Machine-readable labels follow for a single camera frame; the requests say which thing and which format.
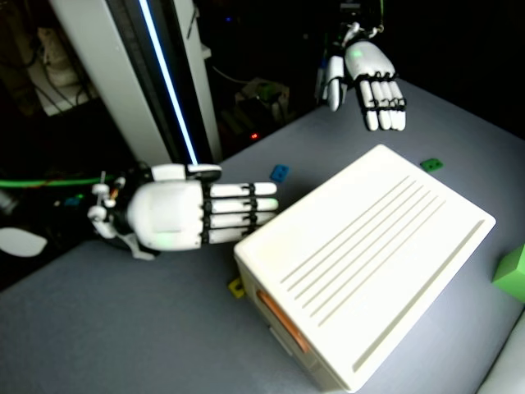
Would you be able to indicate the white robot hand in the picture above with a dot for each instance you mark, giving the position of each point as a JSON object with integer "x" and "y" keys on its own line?
{"x": 369, "y": 61}
{"x": 168, "y": 213}

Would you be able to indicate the large white plastic box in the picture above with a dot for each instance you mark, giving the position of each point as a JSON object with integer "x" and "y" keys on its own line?
{"x": 369, "y": 254}

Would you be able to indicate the yellow two-hole block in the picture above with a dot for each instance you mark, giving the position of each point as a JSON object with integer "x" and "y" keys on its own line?
{"x": 236, "y": 288}

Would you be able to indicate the green background device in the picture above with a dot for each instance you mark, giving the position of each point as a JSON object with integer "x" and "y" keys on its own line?
{"x": 266, "y": 91}

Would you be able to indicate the blue two-hole block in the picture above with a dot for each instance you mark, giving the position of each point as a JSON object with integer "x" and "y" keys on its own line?
{"x": 280, "y": 172}

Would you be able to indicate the green two-hole block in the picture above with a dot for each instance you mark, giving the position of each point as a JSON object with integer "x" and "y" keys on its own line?
{"x": 432, "y": 164}

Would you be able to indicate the grey table cloth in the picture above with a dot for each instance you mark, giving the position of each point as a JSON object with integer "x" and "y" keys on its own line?
{"x": 123, "y": 328}

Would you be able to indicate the white robot body column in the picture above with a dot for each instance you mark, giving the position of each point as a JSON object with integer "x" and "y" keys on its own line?
{"x": 135, "y": 82}

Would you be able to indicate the large green cube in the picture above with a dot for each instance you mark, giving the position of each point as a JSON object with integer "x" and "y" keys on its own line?
{"x": 512, "y": 273}

